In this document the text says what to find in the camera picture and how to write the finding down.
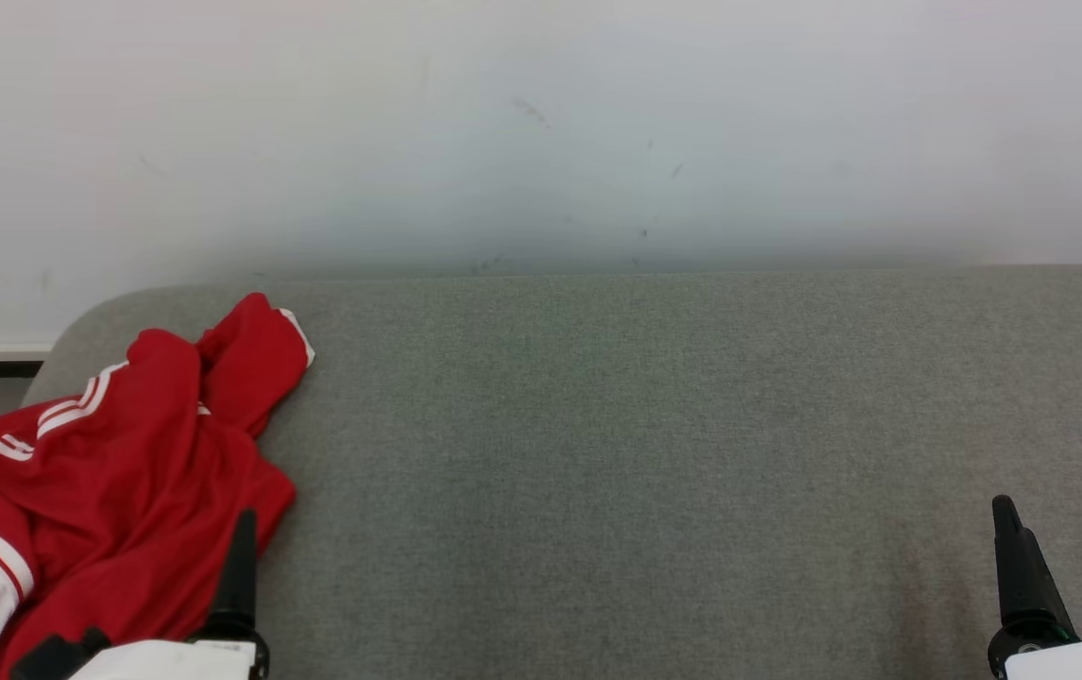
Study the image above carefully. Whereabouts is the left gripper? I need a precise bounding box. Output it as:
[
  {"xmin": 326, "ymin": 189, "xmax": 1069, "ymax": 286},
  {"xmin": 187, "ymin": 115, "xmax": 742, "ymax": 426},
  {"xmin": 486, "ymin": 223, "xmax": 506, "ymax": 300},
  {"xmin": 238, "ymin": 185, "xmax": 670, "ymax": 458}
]
[{"xmin": 187, "ymin": 508, "xmax": 271, "ymax": 680}]

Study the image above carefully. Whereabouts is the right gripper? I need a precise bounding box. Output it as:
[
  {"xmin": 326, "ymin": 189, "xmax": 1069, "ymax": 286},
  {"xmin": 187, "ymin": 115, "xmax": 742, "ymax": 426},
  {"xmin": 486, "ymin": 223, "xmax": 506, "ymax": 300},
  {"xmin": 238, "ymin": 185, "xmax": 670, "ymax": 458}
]
[{"xmin": 988, "ymin": 494, "xmax": 1082, "ymax": 680}]

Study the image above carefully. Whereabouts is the grey fabric table cover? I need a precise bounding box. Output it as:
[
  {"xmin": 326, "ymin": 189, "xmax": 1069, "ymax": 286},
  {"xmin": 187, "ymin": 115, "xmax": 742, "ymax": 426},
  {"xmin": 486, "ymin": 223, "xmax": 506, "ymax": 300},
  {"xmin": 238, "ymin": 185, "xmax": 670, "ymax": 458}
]
[{"xmin": 20, "ymin": 264, "xmax": 1082, "ymax": 680}]

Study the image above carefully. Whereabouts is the red white basketball jersey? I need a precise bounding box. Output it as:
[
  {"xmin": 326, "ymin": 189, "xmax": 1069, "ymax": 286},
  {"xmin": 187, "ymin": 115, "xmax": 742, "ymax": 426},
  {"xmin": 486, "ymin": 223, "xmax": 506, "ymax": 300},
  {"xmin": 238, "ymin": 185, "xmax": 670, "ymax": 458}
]
[{"xmin": 0, "ymin": 329, "xmax": 298, "ymax": 680}]

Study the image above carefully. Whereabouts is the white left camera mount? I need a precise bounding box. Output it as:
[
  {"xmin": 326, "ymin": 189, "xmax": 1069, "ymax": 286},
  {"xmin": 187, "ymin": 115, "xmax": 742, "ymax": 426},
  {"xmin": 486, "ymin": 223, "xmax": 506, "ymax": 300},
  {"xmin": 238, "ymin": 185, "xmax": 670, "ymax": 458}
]
[{"xmin": 69, "ymin": 639, "xmax": 257, "ymax": 680}]

